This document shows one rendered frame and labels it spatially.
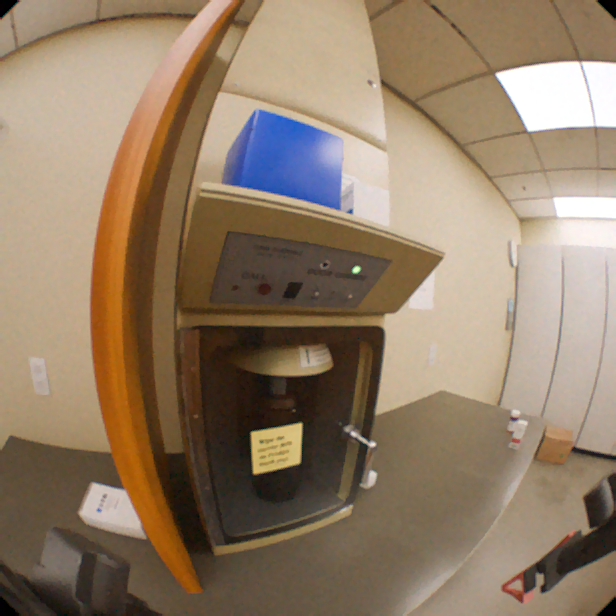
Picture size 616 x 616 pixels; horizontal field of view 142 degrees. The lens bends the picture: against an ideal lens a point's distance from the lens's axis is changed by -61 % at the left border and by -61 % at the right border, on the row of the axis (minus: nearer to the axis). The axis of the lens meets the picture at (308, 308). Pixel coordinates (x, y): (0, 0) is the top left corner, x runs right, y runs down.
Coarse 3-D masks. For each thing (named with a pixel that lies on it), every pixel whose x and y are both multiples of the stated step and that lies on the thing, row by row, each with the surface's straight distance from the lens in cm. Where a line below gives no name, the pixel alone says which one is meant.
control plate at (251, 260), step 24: (240, 240) 22; (264, 240) 23; (288, 240) 23; (240, 264) 24; (264, 264) 24; (288, 264) 25; (312, 264) 26; (336, 264) 28; (360, 264) 29; (384, 264) 31; (216, 288) 26; (312, 288) 29; (336, 288) 30; (360, 288) 32
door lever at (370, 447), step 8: (352, 432) 45; (352, 440) 46; (360, 440) 44; (368, 448) 43; (376, 448) 43; (368, 456) 44; (368, 464) 45; (360, 472) 47; (368, 472) 46; (360, 480) 47
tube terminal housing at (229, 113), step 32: (224, 96) 40; (224, 128) 37; (320, 128) 44; (224, 160) 34; (352, 160) 45; (384, 160) 51; (192, 192) 32; (192, 320) 30; (224, 320) 31; (256, 320) 32; (288, 320) 34; (320, 320) 36; (352, 320) 40; (384, 320) 45; (192, 480) 40; (256, 544) 57
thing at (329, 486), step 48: (240, 336) 31; (288, 336) 33; (336, 336) 37; (384, 336) 43; (240, 384) 32; (288, 384) 35; (336, 384) 39; (240, 432) 35; (336, 432) 43; (240, 480) 40; (288, 480) 44; (336, 480) 51; (240, 528) 49; (288, 528) 54
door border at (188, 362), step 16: (192, 336) 29; (192, 352) 30; (192, 368) 30; (192, 384) 31; (192, 400) 32; (192, 416) 33; (192, 432) 34; (192, 448) 35; (208, 480) 39; (208, 496) 41; (208, 512) 44; (224, 544) 52
